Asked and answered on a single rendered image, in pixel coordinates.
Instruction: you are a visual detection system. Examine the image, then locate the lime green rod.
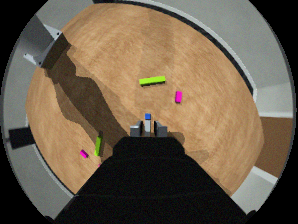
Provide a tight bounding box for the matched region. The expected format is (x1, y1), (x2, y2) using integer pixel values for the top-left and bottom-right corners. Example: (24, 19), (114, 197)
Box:
(94, 135), (103, 157)
(139, 76), (166, 86)

